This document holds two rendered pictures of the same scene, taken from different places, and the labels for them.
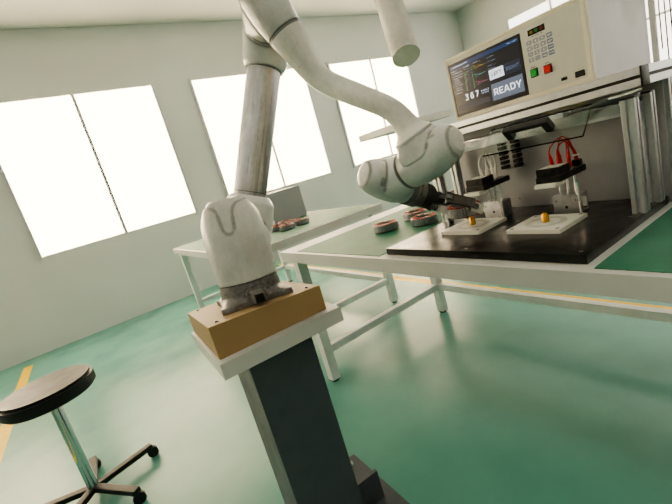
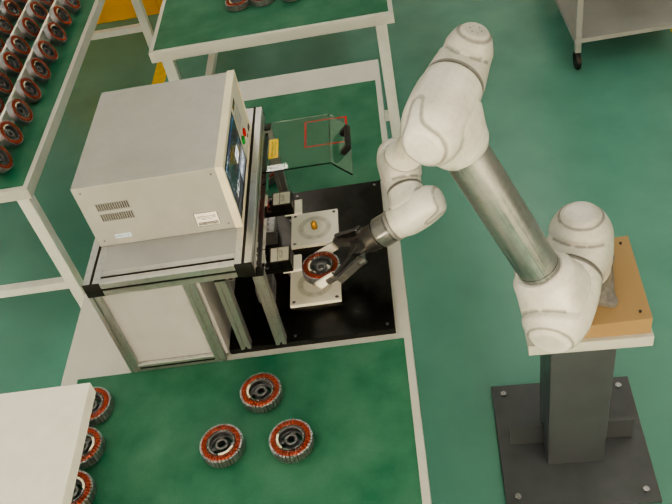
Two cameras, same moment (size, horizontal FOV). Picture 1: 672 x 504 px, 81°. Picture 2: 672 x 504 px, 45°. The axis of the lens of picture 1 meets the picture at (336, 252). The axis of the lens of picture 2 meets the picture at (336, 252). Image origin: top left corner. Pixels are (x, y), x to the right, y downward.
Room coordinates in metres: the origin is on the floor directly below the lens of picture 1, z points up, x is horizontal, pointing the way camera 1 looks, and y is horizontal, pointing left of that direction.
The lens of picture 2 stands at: (2.50, 0.65, 2.48)
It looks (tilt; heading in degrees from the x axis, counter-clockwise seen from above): 44 degrees down; 219
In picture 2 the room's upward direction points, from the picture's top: 13 degrees counter-clockwise
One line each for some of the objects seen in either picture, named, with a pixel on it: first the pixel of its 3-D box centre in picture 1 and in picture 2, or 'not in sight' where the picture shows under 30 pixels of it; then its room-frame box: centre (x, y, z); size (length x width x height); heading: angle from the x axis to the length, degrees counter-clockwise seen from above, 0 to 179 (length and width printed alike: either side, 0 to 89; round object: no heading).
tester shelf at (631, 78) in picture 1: (545, 103); (182, 193); (1.33, -0.80, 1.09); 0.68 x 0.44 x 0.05; 31
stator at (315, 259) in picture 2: (463, 209); (321, 268); (1.25, -0.43, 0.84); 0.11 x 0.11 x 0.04
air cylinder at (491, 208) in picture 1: (497, 207); (266, 286); (1.34, -0.58, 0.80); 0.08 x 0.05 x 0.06; 31
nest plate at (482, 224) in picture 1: (473, 226); (315, 284); (1.27, -0.46, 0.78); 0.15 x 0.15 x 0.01; 31
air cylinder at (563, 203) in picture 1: (570, 202); (268, 230); (1.14, -0.71, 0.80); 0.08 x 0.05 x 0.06; 31
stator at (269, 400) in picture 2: (424, 219); (261, 392); (1.65, -0.40, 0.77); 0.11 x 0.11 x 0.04
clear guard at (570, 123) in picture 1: (560, 123); (296, 150); (1.00, -0.63, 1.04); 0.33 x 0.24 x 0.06; 121
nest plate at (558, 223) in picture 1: (546, 223); (314, 228); (1.06, -0.59, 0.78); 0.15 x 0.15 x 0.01; 31
